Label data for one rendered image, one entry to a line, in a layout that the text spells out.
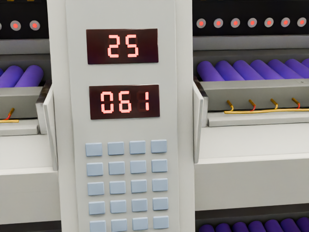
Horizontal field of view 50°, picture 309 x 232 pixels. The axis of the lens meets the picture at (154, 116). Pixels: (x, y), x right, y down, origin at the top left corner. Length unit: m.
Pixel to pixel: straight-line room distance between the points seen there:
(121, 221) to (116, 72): 0.10
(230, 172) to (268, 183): 0.03
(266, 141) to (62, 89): 0.16
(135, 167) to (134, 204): 0.03
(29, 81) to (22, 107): 0.05
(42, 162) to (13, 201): 0.03
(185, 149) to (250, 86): 0.11
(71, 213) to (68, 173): 0.03
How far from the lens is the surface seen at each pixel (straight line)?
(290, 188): 0.28
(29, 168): 0.25
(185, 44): 0.23
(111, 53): 0.22
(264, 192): 0.27
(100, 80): 0.22
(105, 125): 0.22
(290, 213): 0.46
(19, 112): 0.31
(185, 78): 0.23
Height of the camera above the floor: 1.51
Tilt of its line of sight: 7 degrees down
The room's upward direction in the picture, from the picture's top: 2 degrees counter-clockwise
